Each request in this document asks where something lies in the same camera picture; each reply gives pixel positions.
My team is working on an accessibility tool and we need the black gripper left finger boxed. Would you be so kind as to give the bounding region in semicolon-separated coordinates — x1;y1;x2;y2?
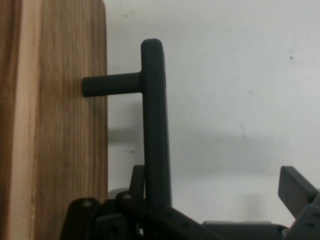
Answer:
59;164;201;240

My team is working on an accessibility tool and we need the black drawer handle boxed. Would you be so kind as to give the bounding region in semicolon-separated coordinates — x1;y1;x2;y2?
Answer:
82;38;173;208

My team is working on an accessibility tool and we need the wooden drawer front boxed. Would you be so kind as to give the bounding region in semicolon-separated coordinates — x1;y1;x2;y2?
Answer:
0;0;109;240

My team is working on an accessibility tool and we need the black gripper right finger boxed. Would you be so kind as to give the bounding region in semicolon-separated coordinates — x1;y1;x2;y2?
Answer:
277;165;320;240

